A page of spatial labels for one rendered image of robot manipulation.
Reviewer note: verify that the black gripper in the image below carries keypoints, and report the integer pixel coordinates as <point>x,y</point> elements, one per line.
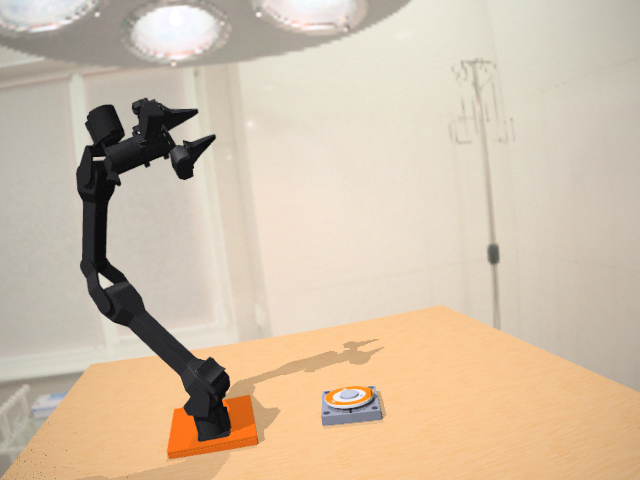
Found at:
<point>182,157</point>

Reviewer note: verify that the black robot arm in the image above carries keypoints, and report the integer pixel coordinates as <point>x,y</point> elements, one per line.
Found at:
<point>204,380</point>

